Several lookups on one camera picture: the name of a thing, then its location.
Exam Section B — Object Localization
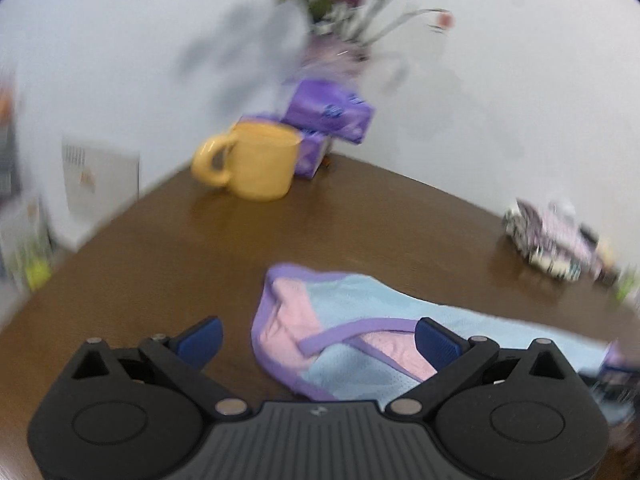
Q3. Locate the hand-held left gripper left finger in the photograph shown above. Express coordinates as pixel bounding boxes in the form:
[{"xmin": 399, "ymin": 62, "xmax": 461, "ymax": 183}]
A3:
[{"xmin": 70, "ymin": 316, "xmax": 251, "ymax": 418}]

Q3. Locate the opened purple tissue pack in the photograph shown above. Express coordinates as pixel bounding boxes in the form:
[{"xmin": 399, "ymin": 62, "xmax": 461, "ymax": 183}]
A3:
[{"xmin": 282, "ymin": 79, "xmax": 376, "ymax": 145}]

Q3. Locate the pink and blue mesh vest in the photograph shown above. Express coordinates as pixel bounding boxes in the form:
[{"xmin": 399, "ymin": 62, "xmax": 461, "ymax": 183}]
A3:
[{"xmin": 250, "ymin": 262, "xmax": 626, "ymax": 403}]

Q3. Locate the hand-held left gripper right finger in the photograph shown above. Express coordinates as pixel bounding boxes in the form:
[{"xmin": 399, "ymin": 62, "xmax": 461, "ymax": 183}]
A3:
[{"xmin": 385, "ymin": 317, "xmax": 571, "ymax": 418}]

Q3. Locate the folded cream green-flower garment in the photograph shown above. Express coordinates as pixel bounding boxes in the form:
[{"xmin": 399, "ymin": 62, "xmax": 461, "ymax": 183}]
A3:
[{"xmin": 502, "ymin": 210, "xmax": 583, "ymax": 281}]

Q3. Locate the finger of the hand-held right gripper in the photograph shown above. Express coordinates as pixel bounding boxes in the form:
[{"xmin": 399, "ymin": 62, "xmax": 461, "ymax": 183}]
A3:
[{"xmin": 577, "ymin": 360, "xmax": 638, "ymax": 403}]

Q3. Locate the green bottle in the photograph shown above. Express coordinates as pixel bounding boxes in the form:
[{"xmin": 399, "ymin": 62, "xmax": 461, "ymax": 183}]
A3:
[{"xmin": 617, "ymin": 267, "xmax": 640, "ymax": 306}]

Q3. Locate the purple and white tissue pack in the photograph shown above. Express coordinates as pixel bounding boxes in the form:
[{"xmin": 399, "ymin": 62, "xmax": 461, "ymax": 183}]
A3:
[{"xmin": 240, "ymin": 112, "xmax": 333, "ymax": 181}]

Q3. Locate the folded pink floral garment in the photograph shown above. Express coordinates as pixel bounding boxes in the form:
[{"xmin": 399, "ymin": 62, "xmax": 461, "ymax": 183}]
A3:
[{"xmin": 515, "ymin": 200, "xmax": 598, "ymax": 268}]

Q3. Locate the yellow mug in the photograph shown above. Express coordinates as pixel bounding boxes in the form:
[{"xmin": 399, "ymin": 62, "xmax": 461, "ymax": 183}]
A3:
[{"xmin": 191, "ymin": 121, "xmax": 303, "ymax": 203}]

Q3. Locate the clear rack with packets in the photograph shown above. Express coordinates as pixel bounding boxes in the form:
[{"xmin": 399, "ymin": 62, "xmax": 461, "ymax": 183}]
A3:
[{"xmin": 0, "ymin": 80, "xmax": 56, "ymax": 291}]

